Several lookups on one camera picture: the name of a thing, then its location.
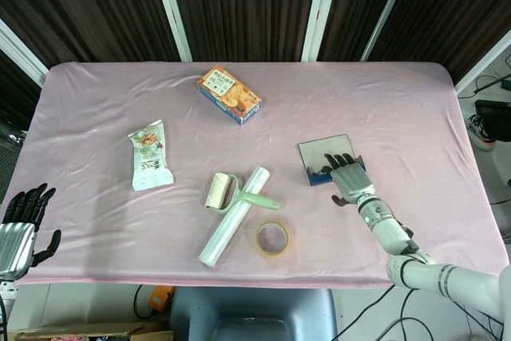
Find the white partition frame post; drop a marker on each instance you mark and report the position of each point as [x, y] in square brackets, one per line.
[20, 53]
[173, 13]
[319, 13]
[483, 67]
[385, 13]

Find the black and white sneaker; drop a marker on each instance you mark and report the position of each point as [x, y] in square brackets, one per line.
[481, 137]

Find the grey plastic chair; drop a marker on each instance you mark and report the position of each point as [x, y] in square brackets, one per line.
[255, 317]

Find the pink tablecloth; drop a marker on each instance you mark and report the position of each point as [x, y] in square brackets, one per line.
[359, 97]

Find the orange device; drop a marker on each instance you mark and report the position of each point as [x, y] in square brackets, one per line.
[159, 299]

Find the blue glasses case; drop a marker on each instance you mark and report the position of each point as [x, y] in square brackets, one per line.
[319, 149]

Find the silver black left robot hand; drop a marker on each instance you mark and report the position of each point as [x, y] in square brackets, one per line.
[16, 245]

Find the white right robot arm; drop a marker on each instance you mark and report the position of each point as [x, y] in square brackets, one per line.
[387, 229]

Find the clear plastic wrap roll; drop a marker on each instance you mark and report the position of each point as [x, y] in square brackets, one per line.
[227, 229]

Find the white green snack bag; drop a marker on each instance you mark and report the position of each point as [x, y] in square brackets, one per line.
[149, 157]

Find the yellow packing tape roll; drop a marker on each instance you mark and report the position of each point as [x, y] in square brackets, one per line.
[258, 239]

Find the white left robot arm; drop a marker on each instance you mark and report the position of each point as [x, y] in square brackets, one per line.
[6, 289]

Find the green lint roller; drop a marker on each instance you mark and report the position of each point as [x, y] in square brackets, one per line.
[255, 199]

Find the brown cardboard box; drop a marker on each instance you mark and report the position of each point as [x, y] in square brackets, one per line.
[80, 335]

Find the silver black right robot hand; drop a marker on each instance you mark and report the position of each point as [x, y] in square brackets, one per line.
[353, 181]

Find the orange and blue snack box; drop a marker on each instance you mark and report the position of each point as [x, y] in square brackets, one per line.
[227, 93]

